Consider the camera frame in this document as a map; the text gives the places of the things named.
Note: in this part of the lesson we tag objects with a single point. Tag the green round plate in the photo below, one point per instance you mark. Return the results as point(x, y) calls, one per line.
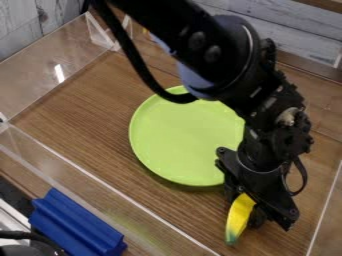
point(174, 138)

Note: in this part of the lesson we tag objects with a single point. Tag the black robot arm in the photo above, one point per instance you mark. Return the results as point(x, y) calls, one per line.
point(220, 49)

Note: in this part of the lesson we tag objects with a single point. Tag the clear acrylic triangle bracket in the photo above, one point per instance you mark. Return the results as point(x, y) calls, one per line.
point(100, 36)

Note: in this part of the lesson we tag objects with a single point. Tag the clear acrylic enclosure wall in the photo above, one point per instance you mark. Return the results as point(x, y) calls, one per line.
point(33, 74)

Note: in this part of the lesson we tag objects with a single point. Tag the yellow toy banana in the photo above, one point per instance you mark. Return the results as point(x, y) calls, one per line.
point(238, 218)

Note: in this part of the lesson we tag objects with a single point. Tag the blue plastic clamp block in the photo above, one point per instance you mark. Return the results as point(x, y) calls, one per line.
point(69, 225)

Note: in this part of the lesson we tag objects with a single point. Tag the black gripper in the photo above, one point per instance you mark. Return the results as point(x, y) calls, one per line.
point(263, 186)

